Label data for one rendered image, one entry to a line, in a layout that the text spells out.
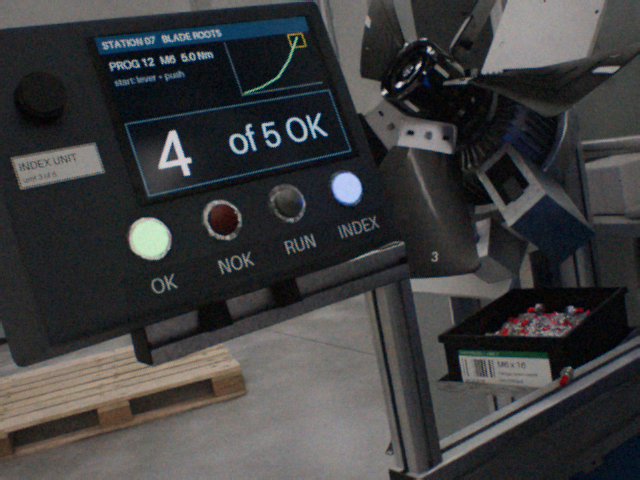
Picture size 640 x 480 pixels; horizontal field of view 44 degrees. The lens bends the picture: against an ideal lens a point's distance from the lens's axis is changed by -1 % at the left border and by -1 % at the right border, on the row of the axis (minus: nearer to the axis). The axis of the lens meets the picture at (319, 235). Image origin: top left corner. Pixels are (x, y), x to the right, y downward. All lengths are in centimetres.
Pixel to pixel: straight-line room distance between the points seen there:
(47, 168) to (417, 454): 39
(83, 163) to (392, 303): 29
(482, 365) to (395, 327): 35
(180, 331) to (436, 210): 70
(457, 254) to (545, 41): 59
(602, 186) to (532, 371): 87
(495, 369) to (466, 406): 162
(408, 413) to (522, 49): 107
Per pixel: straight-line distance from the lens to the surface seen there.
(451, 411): 268
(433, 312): 258
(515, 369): 99
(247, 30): 57
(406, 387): 69
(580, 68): 116
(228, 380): 382
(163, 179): 50
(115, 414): 380
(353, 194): 56
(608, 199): 179
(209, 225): 50
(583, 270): 163
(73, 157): 49
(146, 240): 48
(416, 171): 124
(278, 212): 53
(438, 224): 119
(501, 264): 130
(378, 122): 140
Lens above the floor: 116
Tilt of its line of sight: 8 degrees down
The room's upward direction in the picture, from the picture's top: 11 degrees counter-clockwise
